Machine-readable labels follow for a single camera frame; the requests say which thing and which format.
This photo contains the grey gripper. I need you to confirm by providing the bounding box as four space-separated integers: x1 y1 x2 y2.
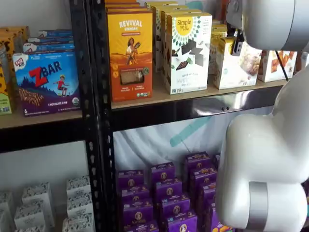
226 0 243 57

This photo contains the white box with yellow label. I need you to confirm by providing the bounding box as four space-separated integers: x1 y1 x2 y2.
208 24 229 76
213 36 263 90

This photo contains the white box with orange crackers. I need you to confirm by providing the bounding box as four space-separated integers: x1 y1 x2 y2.
257 49 298 83

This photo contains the white green Simple Mills box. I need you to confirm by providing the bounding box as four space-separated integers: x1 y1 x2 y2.
165 12 213 95
144 0 180 10
151 5 190 73
160 9 202 78

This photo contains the white box with red print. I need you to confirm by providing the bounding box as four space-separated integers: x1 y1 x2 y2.
295 51 309 73

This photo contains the wooden shelf board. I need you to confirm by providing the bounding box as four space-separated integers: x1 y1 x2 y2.
111 71 288 110
0 109 83 130

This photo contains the black glossy shelf beam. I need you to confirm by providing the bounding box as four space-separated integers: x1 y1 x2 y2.
112 85 288 132
0 117 89 153

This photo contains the purple Annie's box orange label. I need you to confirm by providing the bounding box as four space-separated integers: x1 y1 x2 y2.
184 151 211 175
211 220 234 232
203 200 218 228
197 182 217 206
189 166 218 189

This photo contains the purple Annie's pasta box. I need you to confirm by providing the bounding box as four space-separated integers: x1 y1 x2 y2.
166 210 198 232
150 162 176 185
154 178 183 202
161 194 192 218
120 185 151 206
116 169 145 190
122 199 154 227
124 220 160 232

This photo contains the blue Clif Kid Zbar box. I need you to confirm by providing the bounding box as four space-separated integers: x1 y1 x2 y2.
37 29 73 38
22 43 76 55
27 36 74 44
12 51 81 117

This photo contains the white patterned box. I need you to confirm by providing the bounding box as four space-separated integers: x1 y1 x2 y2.
21 182 56 227
62 213 96 232
67 192 94 217
0 190 15 232
14 203 47 229
66 175 91 198
14 224 47 232

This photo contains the yellow box with brown spots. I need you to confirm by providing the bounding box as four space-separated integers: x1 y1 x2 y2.
0 36 16 116
0 26 31 55

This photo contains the thin black cable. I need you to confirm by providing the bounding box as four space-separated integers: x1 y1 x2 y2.
274 50 290 82

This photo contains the black perforated shelf post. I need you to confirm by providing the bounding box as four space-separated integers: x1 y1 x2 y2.
69 0 98 232
89 0 116 232

